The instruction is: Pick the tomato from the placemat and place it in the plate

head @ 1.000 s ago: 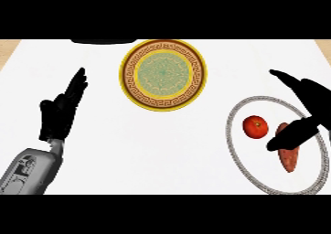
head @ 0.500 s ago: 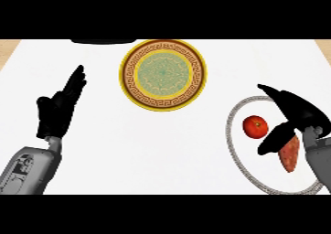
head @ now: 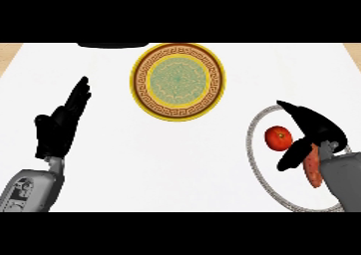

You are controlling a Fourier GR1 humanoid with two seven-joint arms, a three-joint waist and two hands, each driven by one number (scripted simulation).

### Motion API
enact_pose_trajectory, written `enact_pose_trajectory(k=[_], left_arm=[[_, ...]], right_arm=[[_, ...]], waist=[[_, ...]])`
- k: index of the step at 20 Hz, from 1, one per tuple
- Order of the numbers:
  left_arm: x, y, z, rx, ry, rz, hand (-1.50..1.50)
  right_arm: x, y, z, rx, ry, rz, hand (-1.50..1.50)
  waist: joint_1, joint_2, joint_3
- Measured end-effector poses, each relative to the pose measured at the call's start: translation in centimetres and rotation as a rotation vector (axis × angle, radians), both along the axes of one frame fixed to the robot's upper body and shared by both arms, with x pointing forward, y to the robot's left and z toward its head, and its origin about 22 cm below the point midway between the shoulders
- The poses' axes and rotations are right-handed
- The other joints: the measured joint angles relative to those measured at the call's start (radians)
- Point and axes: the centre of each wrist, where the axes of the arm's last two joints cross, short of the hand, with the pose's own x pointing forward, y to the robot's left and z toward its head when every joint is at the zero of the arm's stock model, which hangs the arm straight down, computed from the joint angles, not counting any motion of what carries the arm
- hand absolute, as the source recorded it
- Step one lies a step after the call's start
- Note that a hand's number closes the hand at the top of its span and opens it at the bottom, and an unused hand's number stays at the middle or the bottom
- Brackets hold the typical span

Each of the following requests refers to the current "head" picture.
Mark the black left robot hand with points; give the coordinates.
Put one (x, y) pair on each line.
(60, 126)

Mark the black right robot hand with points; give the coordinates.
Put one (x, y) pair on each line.
(313, 127)

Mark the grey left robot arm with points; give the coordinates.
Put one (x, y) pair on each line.
(33, 192)

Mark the white round grey-rimmed placemat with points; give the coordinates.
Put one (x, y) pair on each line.
(271, 172)

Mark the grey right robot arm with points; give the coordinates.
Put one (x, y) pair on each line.
(345, 179)

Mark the red tomato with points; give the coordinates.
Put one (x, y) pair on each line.
(279, 138)

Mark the black rounded object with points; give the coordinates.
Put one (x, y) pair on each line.
(113, 45)

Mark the orange sweet potato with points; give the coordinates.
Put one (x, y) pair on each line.
(313, 169)

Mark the yellow brown patterned plate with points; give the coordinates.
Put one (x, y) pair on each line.
(178, 82)

